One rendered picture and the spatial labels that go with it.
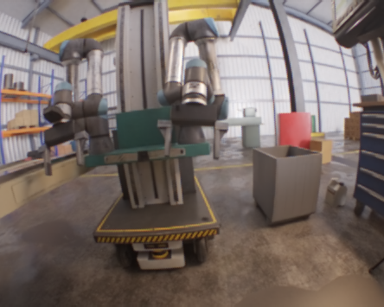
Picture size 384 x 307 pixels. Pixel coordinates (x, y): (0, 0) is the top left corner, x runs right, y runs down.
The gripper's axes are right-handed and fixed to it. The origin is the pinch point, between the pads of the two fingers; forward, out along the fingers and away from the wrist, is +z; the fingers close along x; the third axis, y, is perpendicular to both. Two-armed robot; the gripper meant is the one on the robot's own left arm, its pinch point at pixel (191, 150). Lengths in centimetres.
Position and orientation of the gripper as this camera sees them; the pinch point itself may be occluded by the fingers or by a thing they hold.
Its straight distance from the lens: 46.9
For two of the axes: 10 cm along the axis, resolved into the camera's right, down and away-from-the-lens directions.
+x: 10.0, 0.4, -0.1
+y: 0.0, -2.4, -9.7
